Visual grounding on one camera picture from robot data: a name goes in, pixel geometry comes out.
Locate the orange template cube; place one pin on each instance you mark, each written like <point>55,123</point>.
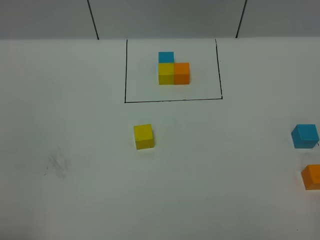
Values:
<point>182,74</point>

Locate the yellow template cube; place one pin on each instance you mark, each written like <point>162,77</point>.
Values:
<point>166,73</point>

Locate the blue template cube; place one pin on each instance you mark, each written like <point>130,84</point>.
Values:
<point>166,57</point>

